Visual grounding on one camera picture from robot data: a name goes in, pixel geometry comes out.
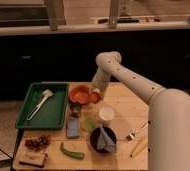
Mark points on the orange bowl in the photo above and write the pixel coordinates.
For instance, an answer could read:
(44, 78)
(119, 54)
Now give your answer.
(80, 94)

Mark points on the blue sponge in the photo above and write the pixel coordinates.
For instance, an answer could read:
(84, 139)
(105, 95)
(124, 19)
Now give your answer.
(72, 127)

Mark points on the dark brown bowl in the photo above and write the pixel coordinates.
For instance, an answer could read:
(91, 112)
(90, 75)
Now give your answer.
(94, 136)

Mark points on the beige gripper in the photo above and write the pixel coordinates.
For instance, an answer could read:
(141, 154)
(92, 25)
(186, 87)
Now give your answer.
(99, 91)

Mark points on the green chili pepper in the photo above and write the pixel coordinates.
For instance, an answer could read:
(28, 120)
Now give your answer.
(72, 154)

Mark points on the yellow corn cob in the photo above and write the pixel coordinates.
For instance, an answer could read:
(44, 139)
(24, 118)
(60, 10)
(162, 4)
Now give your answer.
(139, 147)

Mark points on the brown wooden block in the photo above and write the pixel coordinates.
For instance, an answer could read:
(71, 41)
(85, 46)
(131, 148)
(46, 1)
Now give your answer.
(33, 158)

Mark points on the blue folded cloth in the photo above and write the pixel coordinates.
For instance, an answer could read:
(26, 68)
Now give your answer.
(105, 142)

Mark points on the bunch of dark grapes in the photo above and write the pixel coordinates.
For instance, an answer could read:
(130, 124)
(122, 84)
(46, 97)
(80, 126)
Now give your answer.
(38, 143)

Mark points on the red apple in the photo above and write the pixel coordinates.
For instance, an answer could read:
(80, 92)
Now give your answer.
(95, 97)

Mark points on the small metal cup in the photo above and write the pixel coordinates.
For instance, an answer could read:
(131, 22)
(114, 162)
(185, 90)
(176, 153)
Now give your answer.
(76, 109)

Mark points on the green plastic tray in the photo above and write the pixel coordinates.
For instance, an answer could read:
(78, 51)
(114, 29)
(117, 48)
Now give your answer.
(51, 114)

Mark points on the metal fork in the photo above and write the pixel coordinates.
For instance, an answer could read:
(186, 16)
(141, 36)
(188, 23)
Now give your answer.
(132, 135)

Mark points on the white cup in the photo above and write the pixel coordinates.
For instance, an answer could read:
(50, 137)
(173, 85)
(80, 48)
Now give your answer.
(106, 115)

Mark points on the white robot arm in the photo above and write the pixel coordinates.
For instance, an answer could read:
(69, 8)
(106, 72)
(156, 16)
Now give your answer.
(168, 114)

